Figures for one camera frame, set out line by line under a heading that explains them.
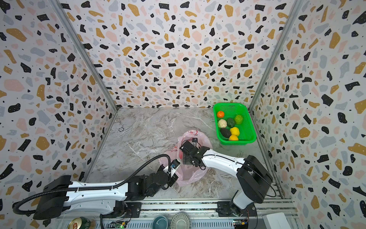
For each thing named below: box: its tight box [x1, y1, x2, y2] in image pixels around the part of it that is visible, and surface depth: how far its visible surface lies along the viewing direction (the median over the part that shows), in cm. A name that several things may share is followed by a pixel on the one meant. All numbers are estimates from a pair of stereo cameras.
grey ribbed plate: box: [170, 213, 190, 229], surface depth 72 cm
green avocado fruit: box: [226, 117, 236, 128], surface depth 108 cm
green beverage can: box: [67, 216, 92, 229], surface depth 63 cm
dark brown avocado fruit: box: [220, 127, 232, 138], surface depth 105 cm
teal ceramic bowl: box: [152, 215, 169, 229], surface depth 71 cm
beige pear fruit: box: [218, 118, 228, 129], surface depth 108 cm
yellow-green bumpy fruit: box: [234, 113, 244, 125], surface depth 111 cm
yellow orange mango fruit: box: [228, 134, 239, 141], surface depth 100 cm
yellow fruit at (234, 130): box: [229, 126, 240, 137], surface depth 103 cm
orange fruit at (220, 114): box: [217, 110, 224, 118], surface depth 115 cm
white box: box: [261, 212, 292, 229], surface depth 69 cm
